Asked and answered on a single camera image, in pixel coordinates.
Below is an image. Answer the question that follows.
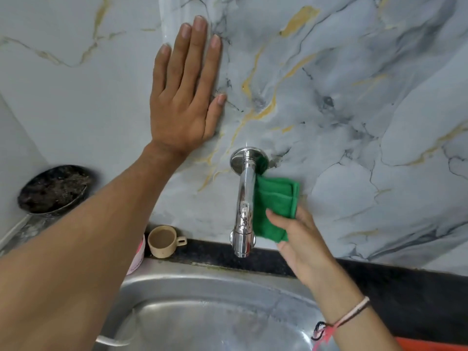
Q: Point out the person's left forearm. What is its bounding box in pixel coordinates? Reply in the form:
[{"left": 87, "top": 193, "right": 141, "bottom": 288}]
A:
[{"left": 0, "top": 142, "right": 187, "bottom": 351}]

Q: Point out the beige plastic cup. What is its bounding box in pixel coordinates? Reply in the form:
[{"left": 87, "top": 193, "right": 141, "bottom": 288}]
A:
[{"left": 147, "top": 225, "right": 188, "bottom": 259}]

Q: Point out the green cleaning cloth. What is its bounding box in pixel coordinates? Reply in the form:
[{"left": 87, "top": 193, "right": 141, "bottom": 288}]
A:
[{"left": 252, "top": 157, "right": 301, "bottom": 244}]

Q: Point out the stainless steel sink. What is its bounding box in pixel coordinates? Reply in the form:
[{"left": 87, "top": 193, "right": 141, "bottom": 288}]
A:
[{"left": 93, "top": 257, "right": 341, "bottom": 351}]

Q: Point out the orange plastic object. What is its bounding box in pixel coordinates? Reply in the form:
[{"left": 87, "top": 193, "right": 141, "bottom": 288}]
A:
[{"left": 395, "top": 337, "right": 468, "bottom": 351}]

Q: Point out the person's left hand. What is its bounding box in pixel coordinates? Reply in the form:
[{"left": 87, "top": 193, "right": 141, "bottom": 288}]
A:
[{"left": 149, "top": 15, "right": 228, "bottom": 162}]

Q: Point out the chrome wall faucet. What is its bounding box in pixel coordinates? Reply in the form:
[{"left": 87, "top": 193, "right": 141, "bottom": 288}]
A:
[{"left": 229, "top": 147, "right": 269, "bottom": 258}]

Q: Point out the person's right forearm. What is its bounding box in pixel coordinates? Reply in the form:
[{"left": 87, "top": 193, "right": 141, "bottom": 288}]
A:
[{"left": 303, "top": 260, "right": 403, "bottom": 351}]

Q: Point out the pink and black thread bracelet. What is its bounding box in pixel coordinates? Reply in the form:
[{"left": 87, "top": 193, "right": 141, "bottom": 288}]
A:
[{"left": 311, "top": 296, "right": 371, "bottom": 351}]

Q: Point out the person's right hand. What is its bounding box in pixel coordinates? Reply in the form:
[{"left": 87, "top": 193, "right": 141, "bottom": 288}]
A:
[{"left": 265, "top": 205, "right": 343, "bottom": 290}]

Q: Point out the pink plastic container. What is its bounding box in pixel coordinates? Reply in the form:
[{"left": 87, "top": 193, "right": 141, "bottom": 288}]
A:
[{"left": 126, "top": 234, "right": 146, "bottom": 276}]

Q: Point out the dark round pan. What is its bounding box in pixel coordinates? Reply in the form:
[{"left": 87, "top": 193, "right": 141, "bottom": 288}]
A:
[{"left": 17, "top": 164, "right": 94, "bottom": 217}]

